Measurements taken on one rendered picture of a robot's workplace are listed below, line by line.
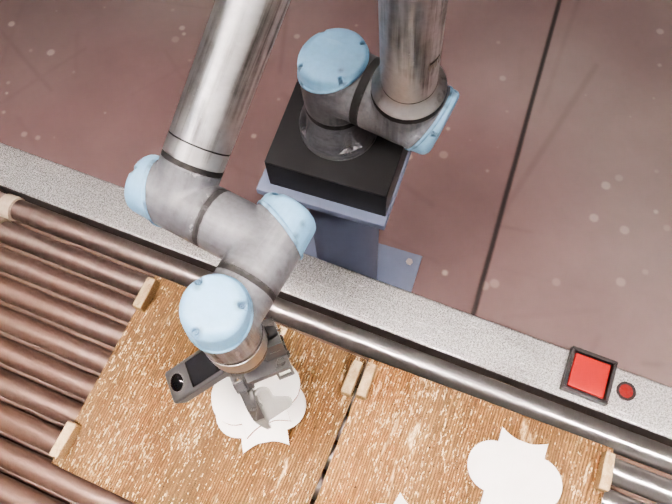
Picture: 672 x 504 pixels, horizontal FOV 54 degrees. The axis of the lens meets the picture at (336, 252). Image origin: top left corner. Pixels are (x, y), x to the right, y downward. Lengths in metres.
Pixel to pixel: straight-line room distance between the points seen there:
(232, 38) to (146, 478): 0.71
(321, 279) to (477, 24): 1.75
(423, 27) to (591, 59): 1.92
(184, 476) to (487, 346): 0.54
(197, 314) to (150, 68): 2.09
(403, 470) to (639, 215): 1.56
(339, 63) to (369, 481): 0.66
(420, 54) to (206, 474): 0.71
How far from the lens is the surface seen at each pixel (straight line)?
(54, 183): 1.40
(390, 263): 2.17
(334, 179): 1.22
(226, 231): 0.73
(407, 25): 0.84
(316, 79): 1.06
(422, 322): 1.16
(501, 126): 2.47
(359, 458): 1.09
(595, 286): 2.27
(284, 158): 1.25
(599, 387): 1.18
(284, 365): 0.88
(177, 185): 0.76
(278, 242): 0.72
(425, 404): 1.11
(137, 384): 1.17
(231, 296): 0.68
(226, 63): 0.74
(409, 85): 0.95
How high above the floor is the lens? 2.02
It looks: 67 degrees down
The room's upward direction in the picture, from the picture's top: 6 degrees counter-clockwise
